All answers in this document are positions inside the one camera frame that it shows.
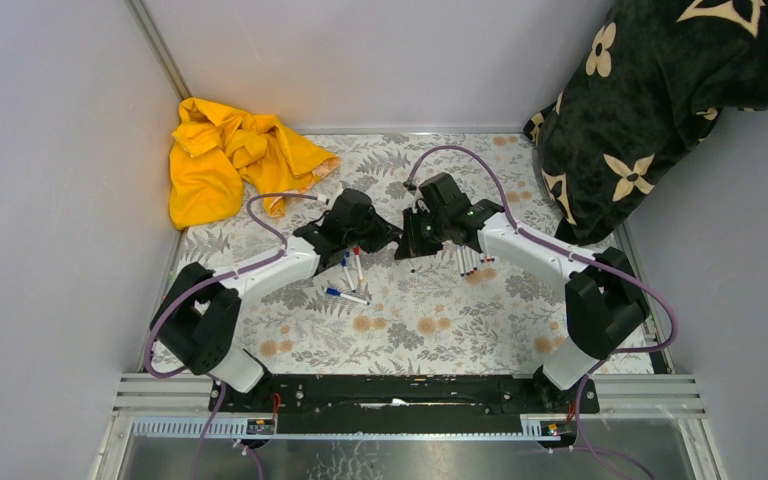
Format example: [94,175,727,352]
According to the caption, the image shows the blue marker black eraser cap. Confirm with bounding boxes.
[455,245,469,277]

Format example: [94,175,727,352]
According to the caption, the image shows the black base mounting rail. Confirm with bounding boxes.
[208,374,600,438]

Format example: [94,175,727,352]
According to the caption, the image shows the yellow crumpled cloth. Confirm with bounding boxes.
[168,97,340,230]

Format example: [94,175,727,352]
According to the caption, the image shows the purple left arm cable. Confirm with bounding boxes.
[143,192,329,480]

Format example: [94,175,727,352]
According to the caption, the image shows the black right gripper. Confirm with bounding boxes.
[397,207,449,261]

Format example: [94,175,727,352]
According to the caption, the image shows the aluminium frame rail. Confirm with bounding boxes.
[93,373,725,479]

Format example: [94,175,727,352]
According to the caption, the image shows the black floral blanket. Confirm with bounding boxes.
[523,1,768,246]

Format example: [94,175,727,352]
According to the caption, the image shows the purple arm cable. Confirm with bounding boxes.
[143,192,329,480]
[403,144,679,480]

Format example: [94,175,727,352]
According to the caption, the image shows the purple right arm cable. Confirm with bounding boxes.
[403,144,679,480]

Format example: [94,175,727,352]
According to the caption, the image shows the blue cap marker lying crosswise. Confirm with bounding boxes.
[325,287,370,305]

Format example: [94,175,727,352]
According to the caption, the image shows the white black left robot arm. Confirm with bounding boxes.
[148,189,402,411]

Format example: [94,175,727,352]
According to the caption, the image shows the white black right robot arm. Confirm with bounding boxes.
[395,173,651,412]

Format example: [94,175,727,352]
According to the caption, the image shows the floral patterned table mat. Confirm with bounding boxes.
[148,133,654,376]

